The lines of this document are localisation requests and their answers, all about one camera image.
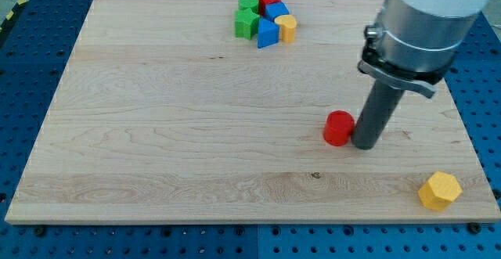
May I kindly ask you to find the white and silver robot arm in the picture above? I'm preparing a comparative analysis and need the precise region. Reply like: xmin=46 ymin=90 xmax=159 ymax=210
xmin=359 ymin=0 xmax=488 ymax=99

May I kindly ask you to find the green star block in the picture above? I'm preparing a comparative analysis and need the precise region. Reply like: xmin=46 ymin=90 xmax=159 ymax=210
xmin=234 ymin=9 xmax=260 ymax=40

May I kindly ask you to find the wooden board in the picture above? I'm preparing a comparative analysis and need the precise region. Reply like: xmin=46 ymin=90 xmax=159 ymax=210
xmin=5 ymin=0 xmax=500 ymax=225

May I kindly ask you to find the blue triangle block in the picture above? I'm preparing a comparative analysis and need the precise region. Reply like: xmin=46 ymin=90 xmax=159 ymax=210
xmin=257 ymin=18 xmax=279 ymax=49

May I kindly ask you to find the red cylinder block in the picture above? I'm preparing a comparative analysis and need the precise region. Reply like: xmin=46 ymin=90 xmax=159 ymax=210
xmin=323 ymin=110 xmax=355 ymax=146

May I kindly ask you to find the yellow heart block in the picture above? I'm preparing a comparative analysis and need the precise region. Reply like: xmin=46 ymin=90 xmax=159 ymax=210
xmin=274 ymin=14 xmax=297 ymax=44

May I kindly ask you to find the blue cube block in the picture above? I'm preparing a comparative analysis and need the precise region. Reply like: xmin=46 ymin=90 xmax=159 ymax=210
xmin=265 ymin=2 xmax=290 ymax=22

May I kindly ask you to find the green cylinder block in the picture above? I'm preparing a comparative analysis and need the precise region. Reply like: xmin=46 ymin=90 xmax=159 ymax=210
xmin=238 ymin=0 xmax=259 ymax=13

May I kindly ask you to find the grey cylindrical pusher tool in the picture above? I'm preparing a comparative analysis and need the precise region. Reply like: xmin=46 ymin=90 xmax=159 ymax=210
xmin=351 ymin=81 xmax=405 ymax=150

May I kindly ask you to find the yellow hexagon block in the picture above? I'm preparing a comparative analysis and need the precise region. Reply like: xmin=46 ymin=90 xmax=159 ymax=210
xmin=418 ymin=171 xmax=463 ymax=212

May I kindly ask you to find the black yellow hazard tape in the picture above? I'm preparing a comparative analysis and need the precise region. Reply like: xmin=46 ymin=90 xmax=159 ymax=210
xmin=1 ymin=0 xmax=30 ymax=33

